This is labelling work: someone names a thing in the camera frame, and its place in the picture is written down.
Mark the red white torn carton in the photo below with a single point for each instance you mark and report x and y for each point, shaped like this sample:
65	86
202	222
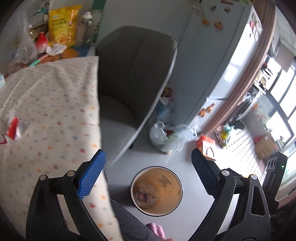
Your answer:
16	129

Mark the clear plastic water jug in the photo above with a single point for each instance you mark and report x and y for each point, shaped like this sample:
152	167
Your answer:
85	30

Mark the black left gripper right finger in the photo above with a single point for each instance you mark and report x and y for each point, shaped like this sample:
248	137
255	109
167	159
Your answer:
208	172

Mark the clear plastic bag on table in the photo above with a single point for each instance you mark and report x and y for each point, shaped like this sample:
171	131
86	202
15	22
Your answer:
26	51

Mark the orange cardboard gift box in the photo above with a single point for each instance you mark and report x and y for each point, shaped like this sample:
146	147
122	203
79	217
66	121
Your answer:
207	147

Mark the plastic bag on floor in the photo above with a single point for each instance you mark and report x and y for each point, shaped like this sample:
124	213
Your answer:
171	138

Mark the blue tissue box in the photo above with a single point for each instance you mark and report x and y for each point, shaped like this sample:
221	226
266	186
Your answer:
2	80

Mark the round trash bin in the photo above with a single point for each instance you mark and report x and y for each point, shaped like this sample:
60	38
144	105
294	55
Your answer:
156	191

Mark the red white vase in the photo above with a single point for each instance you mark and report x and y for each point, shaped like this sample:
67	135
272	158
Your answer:
41	43

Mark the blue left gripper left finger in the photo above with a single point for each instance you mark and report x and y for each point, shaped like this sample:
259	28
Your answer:
88	172

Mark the grey upholstered chair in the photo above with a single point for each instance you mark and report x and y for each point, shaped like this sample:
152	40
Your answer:
134	67

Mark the bag of bottles by fridge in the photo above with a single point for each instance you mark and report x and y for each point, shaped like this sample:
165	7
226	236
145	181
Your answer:
164	108

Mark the white crumpled napkin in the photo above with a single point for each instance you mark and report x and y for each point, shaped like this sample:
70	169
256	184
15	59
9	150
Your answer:
56	49

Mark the floral tablecloth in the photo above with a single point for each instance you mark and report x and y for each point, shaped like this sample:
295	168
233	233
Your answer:
58	101

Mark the yellow snack bag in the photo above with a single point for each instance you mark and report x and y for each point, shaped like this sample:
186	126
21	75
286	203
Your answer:
62	25

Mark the green tall box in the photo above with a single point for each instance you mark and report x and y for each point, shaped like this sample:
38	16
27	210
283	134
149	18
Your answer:
97	11

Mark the green teal pen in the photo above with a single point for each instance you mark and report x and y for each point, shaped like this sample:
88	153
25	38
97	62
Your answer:
34	63

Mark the person's patterned grey leg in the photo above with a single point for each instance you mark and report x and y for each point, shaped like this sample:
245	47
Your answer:
131	228

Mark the white refrigerator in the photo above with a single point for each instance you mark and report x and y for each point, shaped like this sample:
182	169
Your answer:
214	51

